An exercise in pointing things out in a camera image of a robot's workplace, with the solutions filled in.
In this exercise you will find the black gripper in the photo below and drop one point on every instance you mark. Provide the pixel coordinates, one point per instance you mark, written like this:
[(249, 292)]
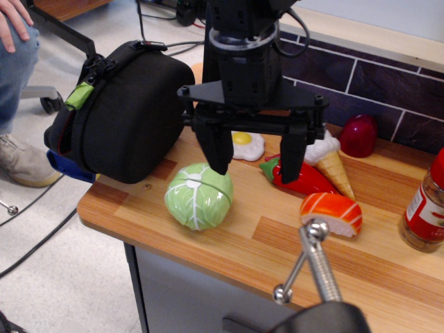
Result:
[(249, 93)]

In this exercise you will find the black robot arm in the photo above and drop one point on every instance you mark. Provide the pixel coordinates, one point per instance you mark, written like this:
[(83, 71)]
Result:
[(243, 18)]

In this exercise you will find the black zipper bag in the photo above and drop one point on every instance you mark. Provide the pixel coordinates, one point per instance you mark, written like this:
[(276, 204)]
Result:
[(133, 117)]

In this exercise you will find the green tape zipper pull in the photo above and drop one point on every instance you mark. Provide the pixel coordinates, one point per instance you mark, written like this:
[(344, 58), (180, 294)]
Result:
[(79, 96)]

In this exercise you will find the person's hand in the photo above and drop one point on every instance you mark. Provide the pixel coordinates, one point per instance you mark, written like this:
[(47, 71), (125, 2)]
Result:
[(14, 13)]

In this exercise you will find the toy fried egg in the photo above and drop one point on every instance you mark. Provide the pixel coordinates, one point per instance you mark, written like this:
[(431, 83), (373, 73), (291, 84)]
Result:
[(247, 146)]

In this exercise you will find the red toy chili pepper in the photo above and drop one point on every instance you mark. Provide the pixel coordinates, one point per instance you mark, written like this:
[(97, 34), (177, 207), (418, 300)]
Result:
[(310, 181)]

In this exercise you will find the toy ice cream cone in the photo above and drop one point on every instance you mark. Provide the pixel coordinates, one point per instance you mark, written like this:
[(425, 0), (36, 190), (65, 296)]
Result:
[(324, 156)]

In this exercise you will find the green toy cabbage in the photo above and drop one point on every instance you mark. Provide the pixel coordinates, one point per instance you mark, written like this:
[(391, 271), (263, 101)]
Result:
[(198, 197)]

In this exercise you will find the dark red toy apple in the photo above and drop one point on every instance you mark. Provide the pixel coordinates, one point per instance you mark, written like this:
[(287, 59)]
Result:
[(359, 135)]

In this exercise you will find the toy salmon sushi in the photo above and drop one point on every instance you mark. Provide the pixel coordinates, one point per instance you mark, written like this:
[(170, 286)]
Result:
[(342, 214)]

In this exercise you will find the grey cabinet under table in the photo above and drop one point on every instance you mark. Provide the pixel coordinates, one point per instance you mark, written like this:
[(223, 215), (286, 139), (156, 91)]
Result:
[(172, 297)]

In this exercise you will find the spice jar red label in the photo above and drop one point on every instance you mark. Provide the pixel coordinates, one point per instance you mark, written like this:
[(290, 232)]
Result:
[(422, 223)]

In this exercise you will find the blue plastic block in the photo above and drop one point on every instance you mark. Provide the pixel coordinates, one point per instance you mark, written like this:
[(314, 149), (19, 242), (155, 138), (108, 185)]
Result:
[(69, 168)]

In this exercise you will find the office chair base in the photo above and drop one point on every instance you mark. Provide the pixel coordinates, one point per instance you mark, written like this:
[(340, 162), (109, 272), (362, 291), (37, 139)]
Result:
[(52, 16)]

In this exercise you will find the beige sneaker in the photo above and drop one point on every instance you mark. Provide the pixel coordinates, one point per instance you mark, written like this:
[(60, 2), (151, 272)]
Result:
[(26, 164)]

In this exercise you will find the person's leg in jeans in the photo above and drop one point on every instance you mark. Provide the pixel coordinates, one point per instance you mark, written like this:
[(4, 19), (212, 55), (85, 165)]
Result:
[(16, 69)]

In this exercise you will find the small metal ball rod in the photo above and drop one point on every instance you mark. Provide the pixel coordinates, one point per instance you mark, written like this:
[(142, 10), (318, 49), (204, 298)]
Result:
[(12, 210)]

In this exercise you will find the metal clamp screw handle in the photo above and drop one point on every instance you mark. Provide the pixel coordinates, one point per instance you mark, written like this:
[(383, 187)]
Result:
[(312, 235)]

